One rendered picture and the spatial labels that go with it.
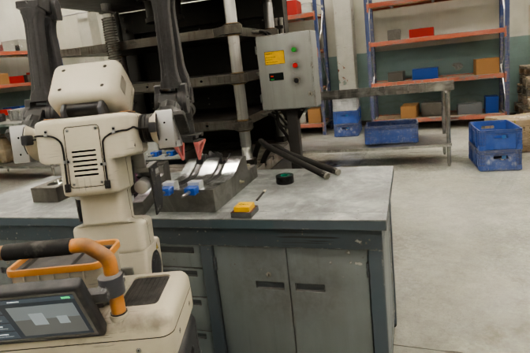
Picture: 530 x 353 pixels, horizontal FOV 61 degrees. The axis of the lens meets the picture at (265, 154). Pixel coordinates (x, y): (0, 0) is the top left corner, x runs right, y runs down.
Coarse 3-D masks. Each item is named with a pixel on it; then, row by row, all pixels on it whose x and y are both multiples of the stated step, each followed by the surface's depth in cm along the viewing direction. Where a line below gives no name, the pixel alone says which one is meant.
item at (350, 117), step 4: (336, 112) 727; (340, 112) 725; (344, 112) 723; (348, 112) 721; (352, 112) 719; (356, 112) 718; (360, 112) 770; (336, 116) 727; (340, 116) 726; (344, 116) 782; (348, 116) 722; (352, 116) 721; (356, 116) 719; (360, 116) 769; (336, 120) 730; (340, 120) 728; (344, 120) 726; (348, 120) 724; (352, 120) 722; (356, 120) 719
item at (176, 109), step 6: (162, 102) 138; (168, 102) 138; (174, 102) 138; (162, 108) 135; (168, 108) 135; (174, 108) 136; (180, 108) 140; (150, 114) 133; (174, 114) 132; (180, 114) 132; (180, 120) 134; (186, 120) 135; (180, 126) 136; (186, 126) 136; (180, 132) 138; (186, 132) 138
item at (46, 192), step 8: (40, 184) 216; (48, 184) 216; (56, 184) 212; (32, 192) 211; (40, 192) 210; (48, 192) 208; (56, 192) 207; (40, 200) 211; (48, 200) 209; (56, 200) 208
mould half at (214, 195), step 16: (192, 160) 203; (208, 160) 200; (240, 160) 194; (208, 176) 189; (224, 176) 186; (240, 176) 193; (256, 176) 213; (176, 192) 172; (208, 192) 168; (224, 192) 176; (176, 208) 173; (192, 208) 171; (208, 208) 169
